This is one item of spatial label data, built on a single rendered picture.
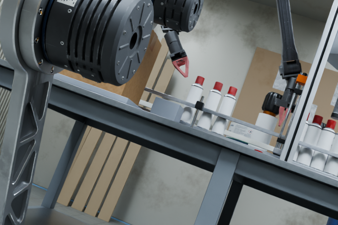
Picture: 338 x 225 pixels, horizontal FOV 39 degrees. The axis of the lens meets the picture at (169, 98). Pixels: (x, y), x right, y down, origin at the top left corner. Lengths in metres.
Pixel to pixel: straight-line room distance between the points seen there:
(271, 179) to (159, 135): 0.37
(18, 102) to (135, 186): 4.17
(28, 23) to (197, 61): 4.39
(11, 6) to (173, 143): 0.82
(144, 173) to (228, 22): 1.86
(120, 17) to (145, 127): 0.78
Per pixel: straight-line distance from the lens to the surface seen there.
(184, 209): 4.97
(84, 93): 1.56
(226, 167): 1.46
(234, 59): 5.14
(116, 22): 0.78
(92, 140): 4.73
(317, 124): 1.92
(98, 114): 1.57
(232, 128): 2.44
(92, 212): 4.66
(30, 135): 1.02
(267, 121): 2.16
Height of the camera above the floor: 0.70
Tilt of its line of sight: 8 degrees up
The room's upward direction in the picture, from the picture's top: 21 degrees clockwise
